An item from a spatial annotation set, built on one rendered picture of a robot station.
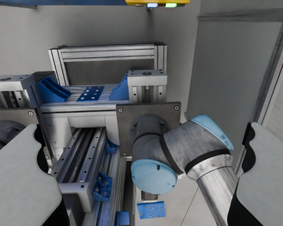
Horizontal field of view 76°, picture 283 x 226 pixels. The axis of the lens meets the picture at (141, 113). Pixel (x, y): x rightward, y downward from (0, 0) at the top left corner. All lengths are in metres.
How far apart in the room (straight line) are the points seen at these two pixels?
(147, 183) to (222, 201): 0.18
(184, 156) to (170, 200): 2.26
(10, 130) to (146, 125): 0.45
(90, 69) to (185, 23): 0.83
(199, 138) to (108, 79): 1.12
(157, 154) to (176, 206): 2.36
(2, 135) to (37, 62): 1.18
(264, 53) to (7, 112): 0.93
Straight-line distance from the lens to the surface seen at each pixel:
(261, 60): 0.83
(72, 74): 1.52
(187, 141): 0.45
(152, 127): 0.58
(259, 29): 0.87
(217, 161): 0.44
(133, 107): 0.61
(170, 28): 1.61
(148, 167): 0.45
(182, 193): 2.62
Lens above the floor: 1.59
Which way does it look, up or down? 63 degrees down
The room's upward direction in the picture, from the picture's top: 178 degrees clockwise
